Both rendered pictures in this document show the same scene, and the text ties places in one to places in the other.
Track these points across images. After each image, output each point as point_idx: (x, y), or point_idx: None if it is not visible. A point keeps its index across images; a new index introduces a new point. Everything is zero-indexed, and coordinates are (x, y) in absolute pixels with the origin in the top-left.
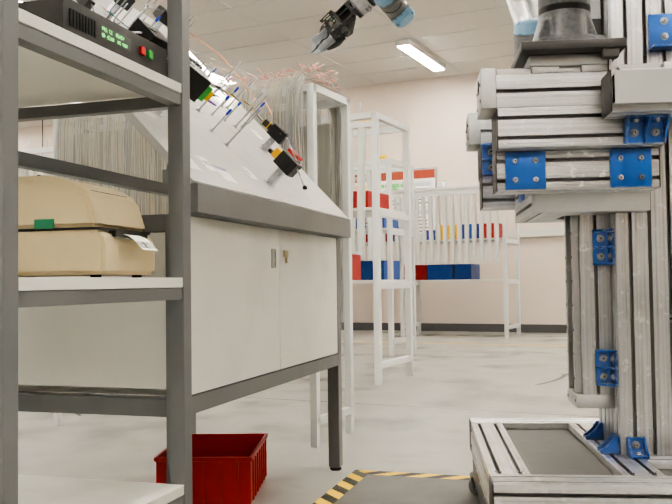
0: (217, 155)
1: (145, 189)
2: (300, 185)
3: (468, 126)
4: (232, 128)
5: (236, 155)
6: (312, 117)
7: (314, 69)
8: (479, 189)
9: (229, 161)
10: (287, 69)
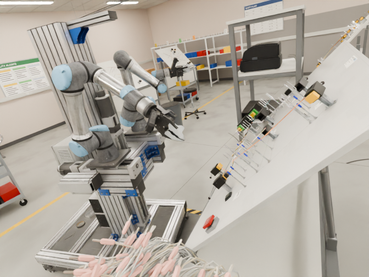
0: (240, 153)
1: (322, 216)
2: (210, 211)
3: (141, 161)
4: (245, 167)
5: (237, 162)
6: None
7: (102, 262)
8: (138, 189)
9: (238, 158)
10: (177, 256)
